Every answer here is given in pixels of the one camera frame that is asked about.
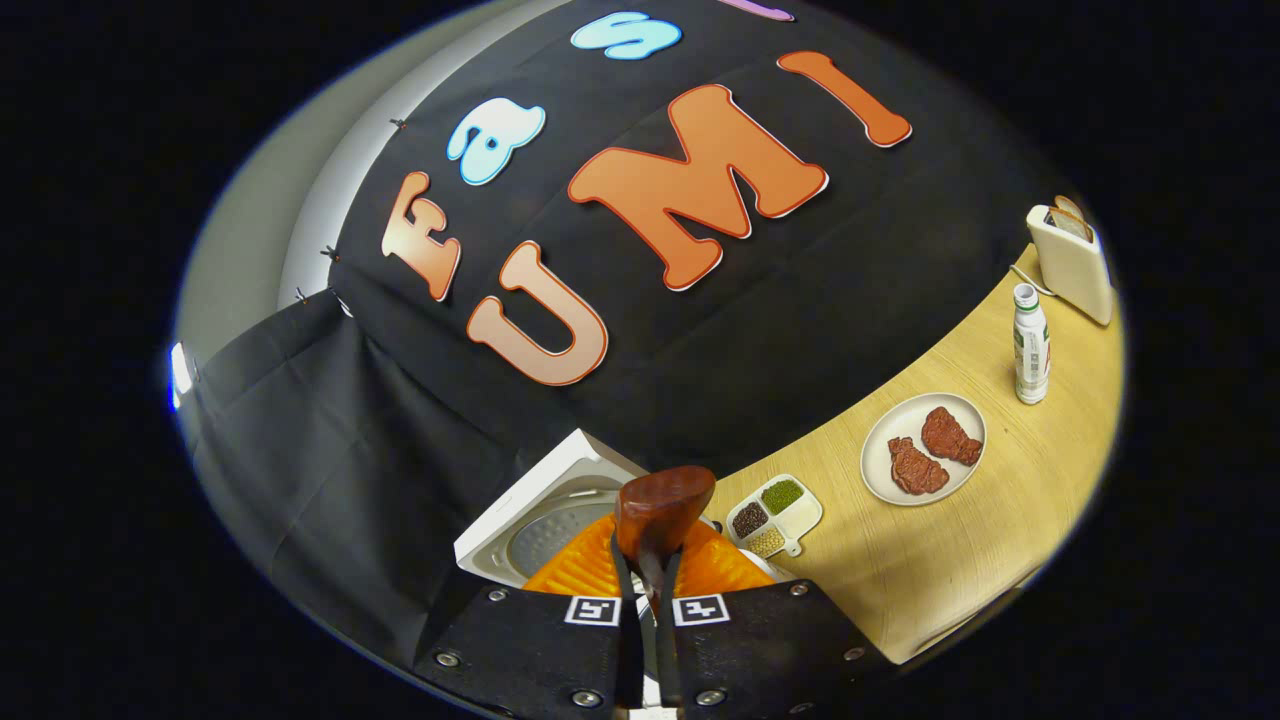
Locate ceiling light panel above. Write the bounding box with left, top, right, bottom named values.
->
left=168, top=340, right=194, bottom=413

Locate brown wooden spoon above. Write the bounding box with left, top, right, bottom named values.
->
left=615, top=465, right=717, bottom=720

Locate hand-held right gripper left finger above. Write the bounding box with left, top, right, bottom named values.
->
left=412, top=512, right=643, bottom=713

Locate white toaster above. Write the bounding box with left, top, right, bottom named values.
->
left=1026, top=196, right=1115, bottom=327

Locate white round plate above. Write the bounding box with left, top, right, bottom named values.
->
left=860, top=392, right=988, bottom=507

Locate white divided grain dish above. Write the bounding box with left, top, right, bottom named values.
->
left=725, top=473, right=824, bottom=559

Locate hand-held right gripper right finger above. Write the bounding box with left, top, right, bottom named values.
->
left=655, top=520, right=896, bottom=716

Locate white drink bottle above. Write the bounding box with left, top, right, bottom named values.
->
left=1012, top=283, right=1051, bottom=406

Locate white rice cooker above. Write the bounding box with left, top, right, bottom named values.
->
left=454, top=428, right=791, bottom=591

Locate black backdrop cloth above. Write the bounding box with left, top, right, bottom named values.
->
left=190, top=0, right=1076, bottom=671

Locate red meat piece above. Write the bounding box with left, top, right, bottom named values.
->
left=920, top=405, right=984, bottom=467
left=888, top=436, right=951, bottom=497

